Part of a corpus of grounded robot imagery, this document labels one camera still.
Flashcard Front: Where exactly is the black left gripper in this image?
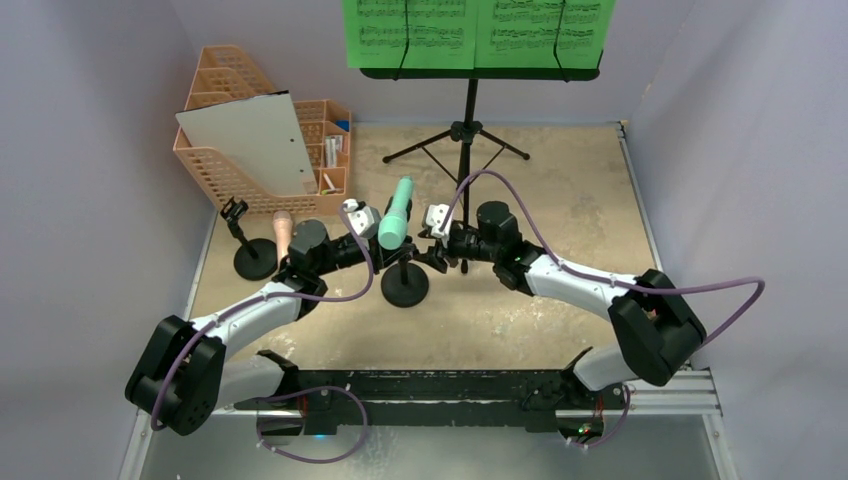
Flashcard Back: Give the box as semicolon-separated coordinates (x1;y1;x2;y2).
314;226;415;277

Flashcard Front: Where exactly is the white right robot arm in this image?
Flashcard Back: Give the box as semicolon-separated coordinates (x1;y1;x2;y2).
419;201;707;407

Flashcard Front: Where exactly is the black round microphone stand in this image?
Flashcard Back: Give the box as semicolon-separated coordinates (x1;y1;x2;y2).
220;197;278;281

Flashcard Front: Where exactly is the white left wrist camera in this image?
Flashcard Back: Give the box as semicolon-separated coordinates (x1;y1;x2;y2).
341;199;382;240

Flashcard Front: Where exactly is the black music stand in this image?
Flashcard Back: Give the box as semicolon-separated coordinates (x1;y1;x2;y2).
359;66;603;276

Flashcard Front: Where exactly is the grey folder board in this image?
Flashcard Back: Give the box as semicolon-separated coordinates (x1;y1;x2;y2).
175;90;317;196

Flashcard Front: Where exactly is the yellow tip white pen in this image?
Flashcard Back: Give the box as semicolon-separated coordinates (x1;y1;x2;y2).
322;173;335;190

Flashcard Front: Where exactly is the green sheet music right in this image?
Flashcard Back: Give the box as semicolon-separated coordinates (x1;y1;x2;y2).
475;0;616;69

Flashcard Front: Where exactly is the green sheet music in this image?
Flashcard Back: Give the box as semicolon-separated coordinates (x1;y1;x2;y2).
341;0;478;70
475;0;616;69

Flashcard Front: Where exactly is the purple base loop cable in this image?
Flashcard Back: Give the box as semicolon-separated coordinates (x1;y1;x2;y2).
256;385;369;465

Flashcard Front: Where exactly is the mint green toy microphone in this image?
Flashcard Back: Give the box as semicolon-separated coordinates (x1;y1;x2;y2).
377;176;414;250

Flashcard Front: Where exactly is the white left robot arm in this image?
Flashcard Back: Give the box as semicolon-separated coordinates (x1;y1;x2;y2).
125;210;415;436

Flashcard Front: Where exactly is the pink toy microphone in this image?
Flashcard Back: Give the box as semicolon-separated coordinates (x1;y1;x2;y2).
272;210;293;263

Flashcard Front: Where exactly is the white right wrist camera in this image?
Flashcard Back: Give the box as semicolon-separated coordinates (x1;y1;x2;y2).
418;204;453;243

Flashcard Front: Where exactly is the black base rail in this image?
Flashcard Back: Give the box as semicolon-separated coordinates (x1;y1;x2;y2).
235;369;625;437

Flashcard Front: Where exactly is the white marker tube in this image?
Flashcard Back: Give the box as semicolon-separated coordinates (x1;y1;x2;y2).
327;135;344;168

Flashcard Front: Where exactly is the peach plastic file organizer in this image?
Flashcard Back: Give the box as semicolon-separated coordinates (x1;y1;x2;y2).
173;45;353;215

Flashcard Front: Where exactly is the green sheet music left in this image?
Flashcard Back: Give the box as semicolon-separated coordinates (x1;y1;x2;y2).
341;0;478;70

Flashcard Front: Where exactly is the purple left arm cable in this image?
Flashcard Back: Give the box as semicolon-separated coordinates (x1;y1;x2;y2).
149;201;375;433

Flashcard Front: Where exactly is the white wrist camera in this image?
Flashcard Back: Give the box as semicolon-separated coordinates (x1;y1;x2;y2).
418;204;453;243
341;199;382;240

